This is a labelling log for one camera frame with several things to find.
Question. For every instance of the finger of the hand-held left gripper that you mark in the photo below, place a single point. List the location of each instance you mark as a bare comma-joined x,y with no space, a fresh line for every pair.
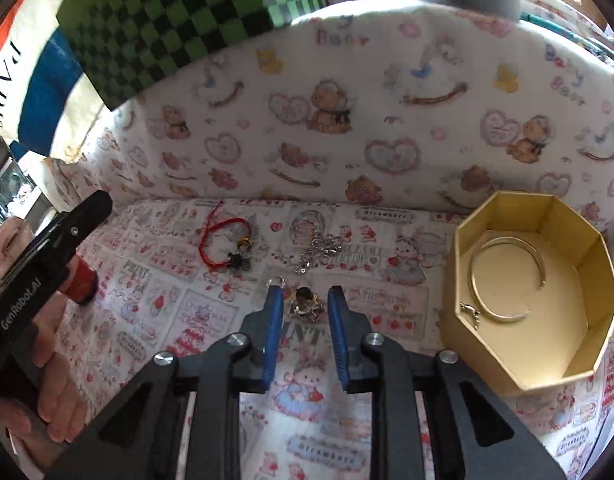
79,225

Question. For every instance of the gold bangle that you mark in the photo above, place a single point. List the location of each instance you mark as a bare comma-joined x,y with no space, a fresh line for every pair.
472,280

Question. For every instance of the striped red white blue cloth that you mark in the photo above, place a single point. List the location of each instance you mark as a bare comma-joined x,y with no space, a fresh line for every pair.
42,75

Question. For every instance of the green checkered board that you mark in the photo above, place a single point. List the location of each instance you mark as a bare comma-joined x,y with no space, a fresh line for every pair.
162,25

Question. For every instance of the teddy bear printed cloth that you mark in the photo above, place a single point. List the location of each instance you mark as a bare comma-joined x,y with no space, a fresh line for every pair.
362,110

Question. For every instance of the bottle with red cap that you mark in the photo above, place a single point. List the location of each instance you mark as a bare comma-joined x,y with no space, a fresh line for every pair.
79,282

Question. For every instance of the small silver earring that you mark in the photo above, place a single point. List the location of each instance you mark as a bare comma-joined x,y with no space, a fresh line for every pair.
469,311

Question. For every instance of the gold octagonal box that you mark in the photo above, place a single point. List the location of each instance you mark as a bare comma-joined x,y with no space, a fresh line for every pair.
537,360

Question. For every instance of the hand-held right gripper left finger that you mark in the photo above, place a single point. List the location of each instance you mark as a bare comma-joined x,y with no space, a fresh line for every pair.
272,330

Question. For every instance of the strawberry printed cloth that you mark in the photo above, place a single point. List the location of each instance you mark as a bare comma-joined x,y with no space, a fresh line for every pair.
307,410

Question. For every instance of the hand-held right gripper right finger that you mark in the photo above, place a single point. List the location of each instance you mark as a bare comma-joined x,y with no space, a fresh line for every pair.
338,340

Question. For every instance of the person's left hand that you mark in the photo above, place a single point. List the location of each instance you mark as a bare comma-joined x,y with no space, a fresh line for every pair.
62,400

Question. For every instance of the pink bag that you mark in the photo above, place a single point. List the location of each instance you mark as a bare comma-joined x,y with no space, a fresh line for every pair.
9,242

